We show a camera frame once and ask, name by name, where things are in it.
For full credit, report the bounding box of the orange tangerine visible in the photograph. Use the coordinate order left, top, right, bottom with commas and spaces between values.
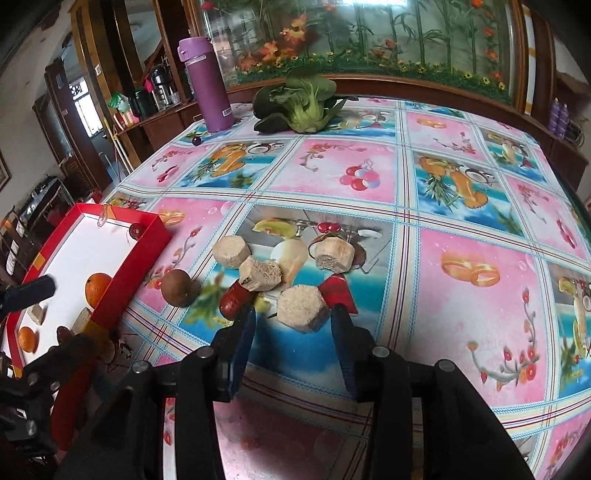
17, 326, 38, 353
85, 272, 112, 309

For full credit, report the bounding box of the colourful fruit print tablecloth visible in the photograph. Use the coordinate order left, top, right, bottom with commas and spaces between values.
106, 98, 590, 479

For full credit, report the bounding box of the beige hexagonal cake piece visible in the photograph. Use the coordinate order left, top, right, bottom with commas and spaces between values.
276, 285, 329, 333

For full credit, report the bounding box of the brown longan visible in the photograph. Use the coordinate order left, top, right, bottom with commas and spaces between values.
56, 326, 73, 345

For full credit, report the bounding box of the cake piece in tray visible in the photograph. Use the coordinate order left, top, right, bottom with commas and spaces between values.
28, 304, 45, 325

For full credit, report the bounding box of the green plastic bottle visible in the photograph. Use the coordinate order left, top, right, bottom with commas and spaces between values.
108, 92, 131, 115

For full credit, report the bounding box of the rough beige cake chunk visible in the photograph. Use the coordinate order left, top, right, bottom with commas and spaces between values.
238, 256, 283, 292

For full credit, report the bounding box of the purple thermos bottle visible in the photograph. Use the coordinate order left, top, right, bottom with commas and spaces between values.
177, 36, 235, 133

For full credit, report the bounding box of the black kettle flask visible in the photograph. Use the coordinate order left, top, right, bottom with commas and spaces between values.
150, 65, 172, 110

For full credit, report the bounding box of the brown longan fruit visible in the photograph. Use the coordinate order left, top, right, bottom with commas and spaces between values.
160, 269, 193, 307

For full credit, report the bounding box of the bitten beige cake piece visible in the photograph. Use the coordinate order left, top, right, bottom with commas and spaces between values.
314, 237, 356, 274

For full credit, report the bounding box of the green bok choy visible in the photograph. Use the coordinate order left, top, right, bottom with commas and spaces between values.
252, 66, 359, 135

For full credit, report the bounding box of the floral glass screen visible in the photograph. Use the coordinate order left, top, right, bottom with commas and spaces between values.
195, 0, 519, 104

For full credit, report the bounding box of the red white tray box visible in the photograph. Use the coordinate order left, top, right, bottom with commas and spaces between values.
3, 202, 174, 453

